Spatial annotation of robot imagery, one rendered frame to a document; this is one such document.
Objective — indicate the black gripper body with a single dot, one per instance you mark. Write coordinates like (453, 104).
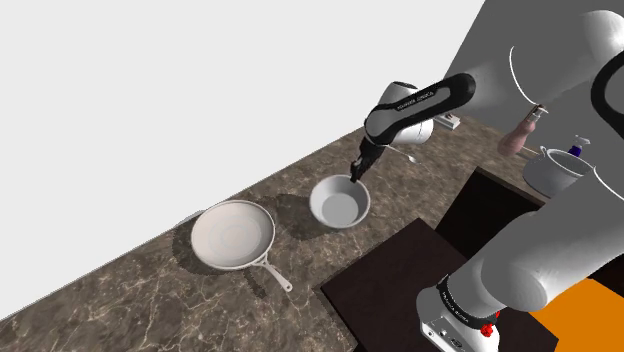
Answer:
(366, 156)

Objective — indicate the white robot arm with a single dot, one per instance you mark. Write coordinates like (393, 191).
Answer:
(536, 253)

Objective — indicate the silver spoon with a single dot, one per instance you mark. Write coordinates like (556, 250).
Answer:
(405, 154)

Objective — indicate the grey bowl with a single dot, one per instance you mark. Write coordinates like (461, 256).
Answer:
(340, 207)

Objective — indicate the small white box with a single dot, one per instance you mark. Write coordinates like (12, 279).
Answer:
(448, 121)

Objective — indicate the dark sink basin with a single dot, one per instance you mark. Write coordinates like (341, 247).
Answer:
(482, 214)

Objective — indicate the pink pump bottle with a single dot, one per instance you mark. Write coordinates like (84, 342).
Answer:
(516, 137)

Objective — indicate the white frying pan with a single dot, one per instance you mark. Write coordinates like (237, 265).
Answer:
(231, 236)

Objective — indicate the white cooking pot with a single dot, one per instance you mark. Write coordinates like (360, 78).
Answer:
(548, 175)

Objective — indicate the blue spray bottle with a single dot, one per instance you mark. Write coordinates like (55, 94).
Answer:
(576, 148)

